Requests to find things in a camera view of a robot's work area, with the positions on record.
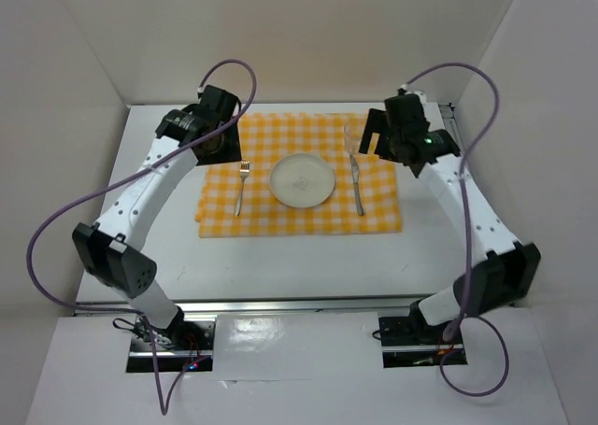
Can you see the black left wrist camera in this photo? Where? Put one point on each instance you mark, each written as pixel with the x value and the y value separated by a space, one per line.
pixel 218 104

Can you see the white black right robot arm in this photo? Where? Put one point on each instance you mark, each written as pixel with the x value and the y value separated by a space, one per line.
pixel 499 268

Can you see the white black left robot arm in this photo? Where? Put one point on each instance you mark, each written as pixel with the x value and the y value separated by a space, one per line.
pixel 111 249

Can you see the cream round plate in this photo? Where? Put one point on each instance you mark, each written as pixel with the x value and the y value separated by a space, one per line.
pixel 301 180

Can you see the aluminium rail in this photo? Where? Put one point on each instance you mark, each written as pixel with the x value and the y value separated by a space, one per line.
pixel 447 112
pixel 377 302

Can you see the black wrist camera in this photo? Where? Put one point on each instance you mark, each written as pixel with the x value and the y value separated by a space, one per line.
pixel 218 104
pixel 405 114

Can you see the clear plastic cup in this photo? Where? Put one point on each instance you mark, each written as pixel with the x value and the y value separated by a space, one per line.
pixel 352 136

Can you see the silver fork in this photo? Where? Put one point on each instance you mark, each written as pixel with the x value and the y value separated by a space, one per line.
pixel 244 171

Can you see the silver table knife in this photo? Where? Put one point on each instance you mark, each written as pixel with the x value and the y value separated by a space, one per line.
pixel 355 171

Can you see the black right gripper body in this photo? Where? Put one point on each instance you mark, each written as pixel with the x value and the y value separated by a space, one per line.
pixel 388 133

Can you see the aluminium front rail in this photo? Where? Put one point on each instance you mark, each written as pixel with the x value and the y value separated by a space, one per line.
pixel 377 302

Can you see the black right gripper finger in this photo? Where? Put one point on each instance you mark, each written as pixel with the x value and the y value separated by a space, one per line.
pixel 384 149
pixel 376 126

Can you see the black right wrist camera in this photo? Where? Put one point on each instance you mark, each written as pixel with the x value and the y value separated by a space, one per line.
pixel 405 114

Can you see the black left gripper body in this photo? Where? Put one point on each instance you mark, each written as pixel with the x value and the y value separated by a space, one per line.
pixel 228 142

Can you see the yellow white checkered cloth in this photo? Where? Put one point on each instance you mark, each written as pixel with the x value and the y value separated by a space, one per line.
pixel 265 138

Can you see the aluminium right side rail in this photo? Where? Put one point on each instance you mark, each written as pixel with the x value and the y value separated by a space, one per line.
pixel 447 112

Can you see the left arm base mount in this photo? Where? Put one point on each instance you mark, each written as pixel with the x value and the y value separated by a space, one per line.
pixel 195 352

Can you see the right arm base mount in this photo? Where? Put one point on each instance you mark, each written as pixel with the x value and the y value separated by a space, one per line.
pixel 408 341

